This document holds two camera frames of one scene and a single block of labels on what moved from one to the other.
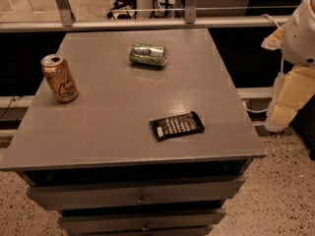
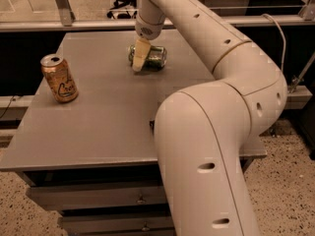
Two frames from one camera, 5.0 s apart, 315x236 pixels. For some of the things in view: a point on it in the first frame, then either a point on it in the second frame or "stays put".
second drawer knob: (145, 228) stays put
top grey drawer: (192, 193) stays put
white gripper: (301, 38) → (146, 29)
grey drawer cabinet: (94, 159) stays put
